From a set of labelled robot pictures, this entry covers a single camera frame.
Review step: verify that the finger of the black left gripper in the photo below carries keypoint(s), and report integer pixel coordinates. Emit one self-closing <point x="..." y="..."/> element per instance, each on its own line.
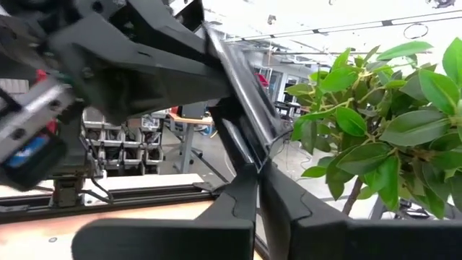
<point x="173" y="32"/>
<point x="126" y="72"/>

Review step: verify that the green potted plant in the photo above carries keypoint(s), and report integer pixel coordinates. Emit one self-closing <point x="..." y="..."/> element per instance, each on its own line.
<point x="415" y="126"/>

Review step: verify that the wooden top workbench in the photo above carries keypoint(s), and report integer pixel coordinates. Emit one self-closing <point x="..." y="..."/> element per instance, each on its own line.
<point x="191" y="120"/>

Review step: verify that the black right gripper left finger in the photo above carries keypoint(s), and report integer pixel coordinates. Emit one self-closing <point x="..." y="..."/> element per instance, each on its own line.
<point x="180" y="242"/>

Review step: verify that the red drawer cabinet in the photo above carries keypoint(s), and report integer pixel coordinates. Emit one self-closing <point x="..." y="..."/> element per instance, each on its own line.
<point x="262" y="80"/>

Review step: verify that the black square plastic plate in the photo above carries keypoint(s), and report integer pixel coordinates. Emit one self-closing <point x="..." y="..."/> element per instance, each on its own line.
<point x="249" y="108"/>

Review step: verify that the ceiling light track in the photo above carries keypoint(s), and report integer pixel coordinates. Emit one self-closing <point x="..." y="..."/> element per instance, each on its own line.
<point x="343" y="27"/>

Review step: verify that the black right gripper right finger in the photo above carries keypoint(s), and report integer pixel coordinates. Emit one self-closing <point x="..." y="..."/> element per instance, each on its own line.
<point x="361" y="242"/>

